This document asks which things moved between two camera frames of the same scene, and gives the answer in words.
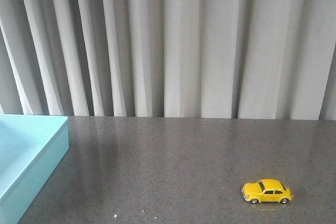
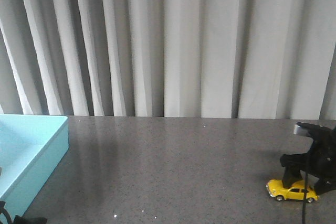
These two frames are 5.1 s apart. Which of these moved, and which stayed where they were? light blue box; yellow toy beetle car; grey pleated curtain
Moved: yellow toy beetle car
Stayed: grey pleated curtain; light blue box
